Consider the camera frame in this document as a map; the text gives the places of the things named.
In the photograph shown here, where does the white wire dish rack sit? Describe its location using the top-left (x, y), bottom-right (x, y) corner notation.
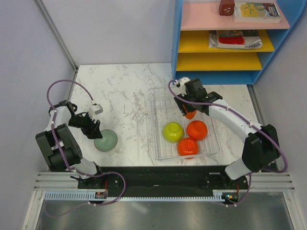
top-left (148, 87), bottom-right (220, 160)

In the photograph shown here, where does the pale green ceramic bowl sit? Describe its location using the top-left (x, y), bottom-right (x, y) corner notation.
top-left (94, 129), bottom-right (118, 152)

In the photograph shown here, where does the lime green plastic bowl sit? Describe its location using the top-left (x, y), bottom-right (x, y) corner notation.
top-left (163, 122), bottom-right (184, 142)

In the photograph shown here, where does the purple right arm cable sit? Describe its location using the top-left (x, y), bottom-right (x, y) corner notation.
top-left (167, 80), bottom-right (288, 207)

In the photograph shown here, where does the blue shelf unit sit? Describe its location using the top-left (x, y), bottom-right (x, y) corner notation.
top-left (171, 0), bottom-right (306, 85)

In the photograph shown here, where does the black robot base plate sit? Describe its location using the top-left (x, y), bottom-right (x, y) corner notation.
top-left (78, 166), bottom-right (248, 196)

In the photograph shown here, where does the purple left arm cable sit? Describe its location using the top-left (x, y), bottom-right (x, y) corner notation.
top-left (42, 80), bottom-right (127, 218)

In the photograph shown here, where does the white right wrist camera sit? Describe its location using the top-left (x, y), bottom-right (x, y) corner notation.
top-left (175, 77), bottom-right (190, 96)

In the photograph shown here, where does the red brown box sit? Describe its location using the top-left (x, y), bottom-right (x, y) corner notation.
top-left (218, 0), bottom-right (235, 16)

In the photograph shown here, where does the red spiral notebook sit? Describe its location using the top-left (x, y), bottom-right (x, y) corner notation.
top-left (208, 30), bottom-right (263, 49)

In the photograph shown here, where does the aluminium corner rail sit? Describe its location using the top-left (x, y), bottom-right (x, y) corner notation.
top-left (33, 0), bottom-right (78, 72)

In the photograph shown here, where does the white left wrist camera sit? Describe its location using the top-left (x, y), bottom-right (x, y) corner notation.
top-left (88, 103), bottom-right (103, 120)

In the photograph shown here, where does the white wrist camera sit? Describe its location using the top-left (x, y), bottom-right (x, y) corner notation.
top-left (175, 77), bottom-right (190, 96)
top-left (88, 103), bottom-right (103, 120)

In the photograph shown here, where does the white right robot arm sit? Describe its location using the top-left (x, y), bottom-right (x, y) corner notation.
top-left (172, 77), bottom-right (281, 189)

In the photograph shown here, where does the orange plastic bowl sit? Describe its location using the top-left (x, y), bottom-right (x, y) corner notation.
top-left (177, 138), bottom-right (199, 159)
top-left (186, 120), bottom-right (208, 140)

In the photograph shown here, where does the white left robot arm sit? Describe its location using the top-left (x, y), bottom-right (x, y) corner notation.
top-left (35, 100), bottom-right (105, 188)

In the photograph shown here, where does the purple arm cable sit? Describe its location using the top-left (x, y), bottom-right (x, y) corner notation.
top-left (167, 80), bottom-right (288, 207)
top-left (42, 80), bottom-right (127, 218)

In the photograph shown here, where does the aluminium front rail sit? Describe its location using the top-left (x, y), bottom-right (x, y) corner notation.
top-left (34, 172), bottom-right (295, 192)

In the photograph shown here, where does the white slotted cable duct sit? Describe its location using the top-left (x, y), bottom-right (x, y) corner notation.
top-left (44, 191), bottom-right (225, 202)

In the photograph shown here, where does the orange bowl white inside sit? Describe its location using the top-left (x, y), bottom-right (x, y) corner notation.
top-left (185, 110), bottom-right (197, 120)

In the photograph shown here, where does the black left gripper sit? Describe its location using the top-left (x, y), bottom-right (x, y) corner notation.
top-left (68, 111), bottom-right (102, 140)

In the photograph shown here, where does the yellow cover book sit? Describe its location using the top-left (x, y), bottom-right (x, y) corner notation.
top-left (233, 2), bottom-right (282, 23)

